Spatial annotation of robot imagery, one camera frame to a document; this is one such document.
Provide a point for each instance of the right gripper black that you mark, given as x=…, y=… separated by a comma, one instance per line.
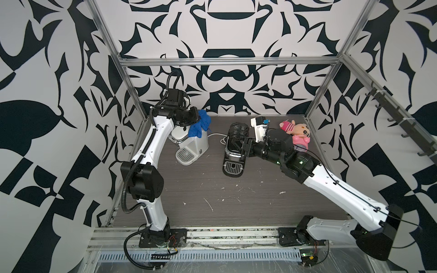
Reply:
x=250, y=152

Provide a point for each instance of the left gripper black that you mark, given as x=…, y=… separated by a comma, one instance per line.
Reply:
x=193, y=116

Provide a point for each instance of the black coffee machine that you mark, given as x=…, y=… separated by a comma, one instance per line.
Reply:
x=234, y=157

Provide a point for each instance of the blue cloth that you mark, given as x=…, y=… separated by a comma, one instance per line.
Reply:
x=202, y=126

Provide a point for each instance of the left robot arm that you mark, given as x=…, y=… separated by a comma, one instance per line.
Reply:
x=142, y=182

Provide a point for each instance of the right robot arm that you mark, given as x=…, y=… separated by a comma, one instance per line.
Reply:
x=373, y=225

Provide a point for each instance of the white coffee machine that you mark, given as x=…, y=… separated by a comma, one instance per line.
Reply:
x=190, y=148

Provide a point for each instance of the pink plush doll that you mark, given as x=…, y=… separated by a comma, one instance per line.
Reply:
x=300, y=134

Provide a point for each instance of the small circuit board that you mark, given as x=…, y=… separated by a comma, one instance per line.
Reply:
x=308, y=258

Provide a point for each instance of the black hook rack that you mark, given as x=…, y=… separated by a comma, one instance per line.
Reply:
x=398, y=116

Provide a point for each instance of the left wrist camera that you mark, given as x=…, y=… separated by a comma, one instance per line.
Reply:
x=176, y=98

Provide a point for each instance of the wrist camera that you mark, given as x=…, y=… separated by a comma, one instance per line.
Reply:
x=176, y=98
x=260, y=125

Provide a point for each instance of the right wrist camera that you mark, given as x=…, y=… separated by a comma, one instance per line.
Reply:
x=260, y=125

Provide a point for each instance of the aluminium cage frame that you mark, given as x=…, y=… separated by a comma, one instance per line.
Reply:
x=310, y=58

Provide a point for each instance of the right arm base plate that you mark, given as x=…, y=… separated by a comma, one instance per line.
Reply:
x=289, y=237

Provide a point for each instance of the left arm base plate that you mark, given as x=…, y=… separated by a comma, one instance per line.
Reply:
x=170, y=237

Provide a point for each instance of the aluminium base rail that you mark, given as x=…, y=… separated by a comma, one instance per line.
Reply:
x=210, y=238

